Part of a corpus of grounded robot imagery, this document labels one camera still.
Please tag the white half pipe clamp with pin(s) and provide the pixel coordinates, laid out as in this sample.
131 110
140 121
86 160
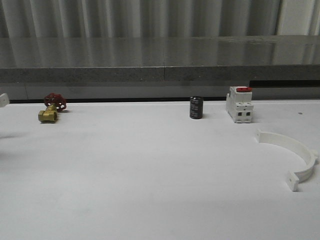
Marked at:
310 156
4 100

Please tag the black cylindrical capacitor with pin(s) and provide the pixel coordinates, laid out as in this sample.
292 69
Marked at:
196 107

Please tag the brass valve red handwheel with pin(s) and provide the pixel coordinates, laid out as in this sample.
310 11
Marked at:
54 103

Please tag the grey stone ledge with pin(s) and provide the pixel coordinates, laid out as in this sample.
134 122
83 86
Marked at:
276 67

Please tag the white circuit breaker red switch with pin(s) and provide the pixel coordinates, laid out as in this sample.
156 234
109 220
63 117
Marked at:
239 104

